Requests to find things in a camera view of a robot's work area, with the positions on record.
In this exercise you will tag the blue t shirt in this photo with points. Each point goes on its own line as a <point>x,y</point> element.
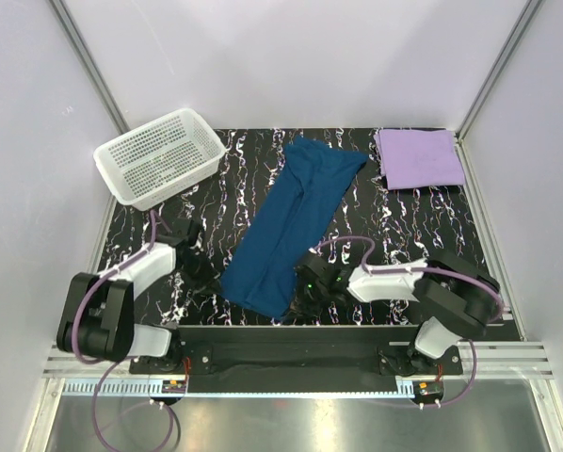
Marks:
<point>294,216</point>

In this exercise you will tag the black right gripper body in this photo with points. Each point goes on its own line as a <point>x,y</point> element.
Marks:
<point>307,300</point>

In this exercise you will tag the left aluminium frame post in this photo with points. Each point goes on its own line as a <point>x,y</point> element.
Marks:
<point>77,42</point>

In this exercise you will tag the aluminium frame post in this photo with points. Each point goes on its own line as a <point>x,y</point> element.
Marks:
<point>525,19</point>
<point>77,42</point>

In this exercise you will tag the right aluminium frame post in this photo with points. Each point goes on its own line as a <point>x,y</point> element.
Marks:
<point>525,19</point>

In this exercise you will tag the white plastic mesh basket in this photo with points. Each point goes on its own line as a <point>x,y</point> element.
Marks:
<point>159,159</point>

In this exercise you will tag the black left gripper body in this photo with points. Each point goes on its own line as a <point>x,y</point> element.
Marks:
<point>200,275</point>

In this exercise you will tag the aluminium front rail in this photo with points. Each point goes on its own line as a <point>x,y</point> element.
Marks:
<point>490,360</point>

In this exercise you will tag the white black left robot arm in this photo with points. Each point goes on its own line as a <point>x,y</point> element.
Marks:
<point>98,319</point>

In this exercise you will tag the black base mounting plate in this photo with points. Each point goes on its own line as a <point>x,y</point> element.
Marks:
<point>343,353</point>

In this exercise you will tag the white slotted cable duct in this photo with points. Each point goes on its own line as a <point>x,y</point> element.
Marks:
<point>255,388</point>

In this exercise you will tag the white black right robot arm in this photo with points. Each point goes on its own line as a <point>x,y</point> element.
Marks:
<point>459,299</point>

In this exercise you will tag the folded purple t shirt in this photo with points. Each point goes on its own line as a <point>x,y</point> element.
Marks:
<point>416,158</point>

